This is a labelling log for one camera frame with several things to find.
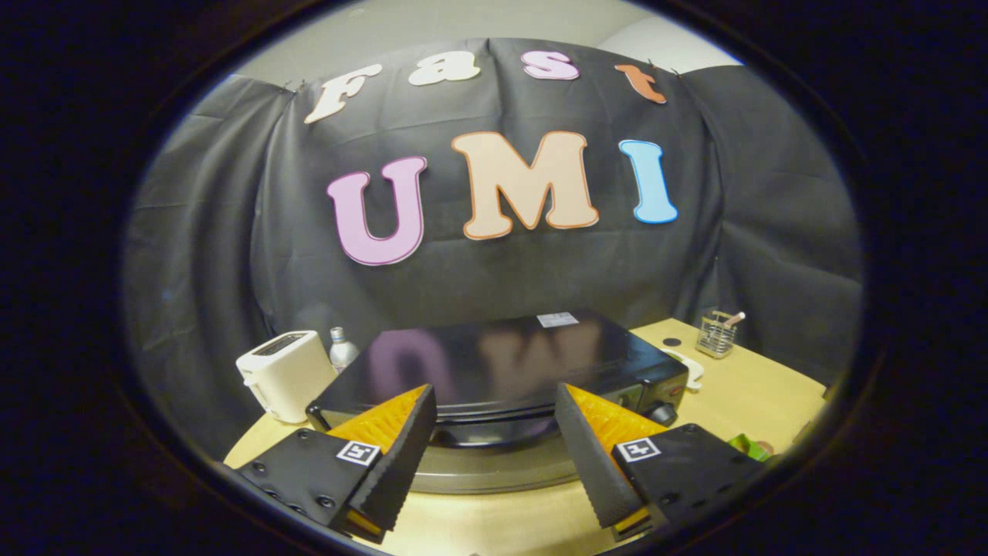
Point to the lettuce sandwich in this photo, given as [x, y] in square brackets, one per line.
[746, 445]

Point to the white divided grain dish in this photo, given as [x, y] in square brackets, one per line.
[691, 369]

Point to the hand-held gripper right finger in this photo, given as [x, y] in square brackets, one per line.
[594, 471]

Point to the black toaster oven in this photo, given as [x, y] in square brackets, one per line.
[494, 371]

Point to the silver spray bottle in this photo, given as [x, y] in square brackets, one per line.
[342, 351]

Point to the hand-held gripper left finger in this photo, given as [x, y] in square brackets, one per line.
[397, 471]

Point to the white pop-up toaster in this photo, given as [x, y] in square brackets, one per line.
[285, 374]

